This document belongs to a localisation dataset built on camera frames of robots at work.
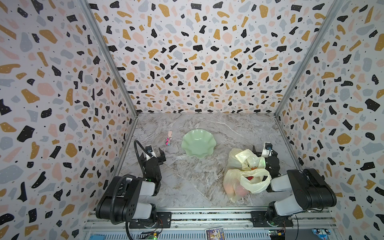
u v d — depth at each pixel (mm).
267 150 773
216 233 690
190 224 732
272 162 705
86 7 690
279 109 1215
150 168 685
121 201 431
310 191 469
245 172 661
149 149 749
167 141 1028
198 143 1023
